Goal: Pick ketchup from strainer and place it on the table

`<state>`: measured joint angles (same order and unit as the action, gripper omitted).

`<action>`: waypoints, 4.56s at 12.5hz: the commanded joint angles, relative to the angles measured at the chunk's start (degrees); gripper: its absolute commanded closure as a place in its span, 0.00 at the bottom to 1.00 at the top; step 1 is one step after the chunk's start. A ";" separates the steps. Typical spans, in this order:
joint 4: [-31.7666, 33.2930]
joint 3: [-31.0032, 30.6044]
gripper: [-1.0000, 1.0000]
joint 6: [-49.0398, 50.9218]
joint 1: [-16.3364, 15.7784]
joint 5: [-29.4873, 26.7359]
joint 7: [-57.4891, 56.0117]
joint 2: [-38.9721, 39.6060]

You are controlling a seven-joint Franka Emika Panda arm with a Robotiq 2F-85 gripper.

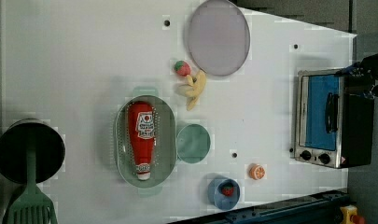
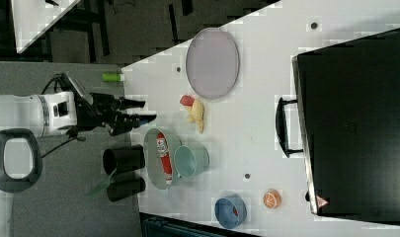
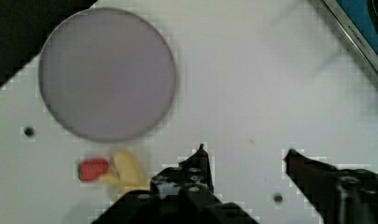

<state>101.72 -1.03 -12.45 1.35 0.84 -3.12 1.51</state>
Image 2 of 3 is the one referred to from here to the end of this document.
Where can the black cylindrical holder lower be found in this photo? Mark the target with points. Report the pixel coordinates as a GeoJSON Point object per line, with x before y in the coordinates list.
{"type": "Point", "coordinates": [125, 189]}

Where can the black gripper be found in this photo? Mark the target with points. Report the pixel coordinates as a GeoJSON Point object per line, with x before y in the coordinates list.
{"type": "Point", "coordinates": [105, 112]}

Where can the yellow toy banana bunch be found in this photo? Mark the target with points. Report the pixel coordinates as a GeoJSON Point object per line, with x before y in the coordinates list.
{"type": "Point", "coordinates": [195, 115]}

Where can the grey oval plate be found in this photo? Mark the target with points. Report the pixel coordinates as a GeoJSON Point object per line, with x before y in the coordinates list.
{"type": "Point", "coordinates": [212, 63]}

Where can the black toaster oven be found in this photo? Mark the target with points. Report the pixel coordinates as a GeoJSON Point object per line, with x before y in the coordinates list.
{"type": "Point", "coordinates": [348, 101]}

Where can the green marker cylinder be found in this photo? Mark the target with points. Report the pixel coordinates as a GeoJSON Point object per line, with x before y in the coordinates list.
{"type": "Point", "coordinates": [113, 77]}

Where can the red ketchup bottle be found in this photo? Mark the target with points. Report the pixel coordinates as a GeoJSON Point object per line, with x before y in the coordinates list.
{"type": "Point", "coordinates": [164, 155]}

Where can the green spatula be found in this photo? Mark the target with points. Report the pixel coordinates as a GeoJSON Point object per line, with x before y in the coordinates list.
{"type": "Point", "coordinates": [102, 186]}

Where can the orange slice toy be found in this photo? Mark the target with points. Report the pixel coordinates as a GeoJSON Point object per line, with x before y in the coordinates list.
{"type": "Point", "coordinates": [272, 199]}

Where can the green cup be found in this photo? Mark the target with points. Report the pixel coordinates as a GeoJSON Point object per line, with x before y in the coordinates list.
{"type": "Point", "coordinates": [190, 160]}

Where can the red toy strawberry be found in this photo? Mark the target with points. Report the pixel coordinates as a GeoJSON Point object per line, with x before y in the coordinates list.
{"type": "Point", "coordinates": [187, 100]}

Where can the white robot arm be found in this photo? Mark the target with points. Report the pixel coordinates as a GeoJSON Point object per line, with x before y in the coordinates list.
{"type": "Point", "coordinates": [24, 120]}

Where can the black cylindrical utensil holder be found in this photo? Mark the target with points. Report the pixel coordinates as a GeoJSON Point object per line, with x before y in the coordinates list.
{"type": "Point", "coordinates": [123, 159]}

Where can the blue bowl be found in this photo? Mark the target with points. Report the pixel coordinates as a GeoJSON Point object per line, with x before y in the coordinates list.
{"type": "Point", "coordinates": [230, 211]}

